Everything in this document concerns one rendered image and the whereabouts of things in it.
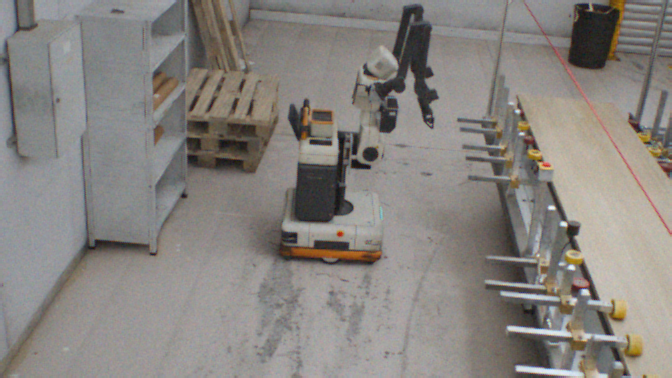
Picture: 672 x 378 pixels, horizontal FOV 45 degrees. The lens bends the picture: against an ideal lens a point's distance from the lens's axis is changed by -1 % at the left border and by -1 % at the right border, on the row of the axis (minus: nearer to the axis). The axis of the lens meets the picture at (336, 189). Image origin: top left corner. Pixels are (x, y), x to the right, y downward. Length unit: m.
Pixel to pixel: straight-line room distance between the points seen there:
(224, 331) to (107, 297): 0.78
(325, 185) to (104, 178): 1.38
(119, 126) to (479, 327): 2.48
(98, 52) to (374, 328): 2.28
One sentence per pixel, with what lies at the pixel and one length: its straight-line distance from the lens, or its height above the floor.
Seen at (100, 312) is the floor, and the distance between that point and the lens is 4.95.
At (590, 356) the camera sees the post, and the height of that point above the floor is 1.03.
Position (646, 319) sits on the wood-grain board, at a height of 0.90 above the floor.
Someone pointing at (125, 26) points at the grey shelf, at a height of 1.51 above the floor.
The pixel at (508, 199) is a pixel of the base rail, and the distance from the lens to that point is 4.94.
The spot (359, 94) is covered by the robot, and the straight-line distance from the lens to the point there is 5.07.
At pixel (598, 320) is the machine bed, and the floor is 0.79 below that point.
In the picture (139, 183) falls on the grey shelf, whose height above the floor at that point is 0.51.
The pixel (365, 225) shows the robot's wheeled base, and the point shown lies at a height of 0.28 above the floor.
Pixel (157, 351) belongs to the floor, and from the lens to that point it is 4.61.
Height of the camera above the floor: 2.76
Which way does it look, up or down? 25 degrees down
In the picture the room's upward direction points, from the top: 5 degrees clockwise
